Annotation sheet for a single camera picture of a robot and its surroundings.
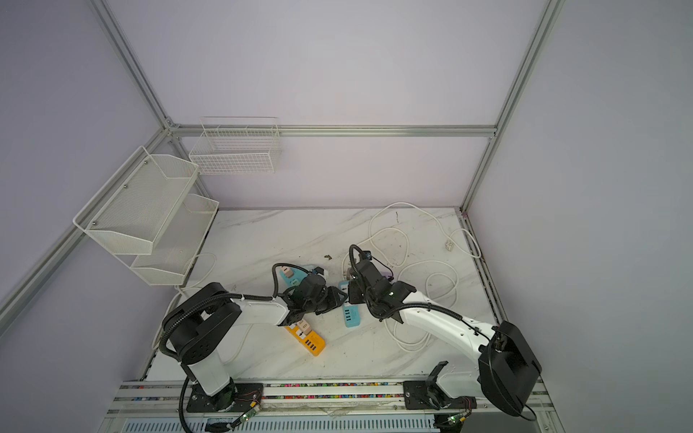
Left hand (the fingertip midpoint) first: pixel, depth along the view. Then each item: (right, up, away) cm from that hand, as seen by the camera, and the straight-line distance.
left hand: (345, 300), depth 90 cm
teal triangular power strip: (-17, +7, +3) cm, 19 cm away
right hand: (+2, +6, -8) cm, 10 cm away
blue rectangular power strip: (+2, -3, -2) cm, 4 cm away
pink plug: (-12, -5, -10) cm, 17 cm away
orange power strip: (-9, -11, -10) cm, 17 cm away
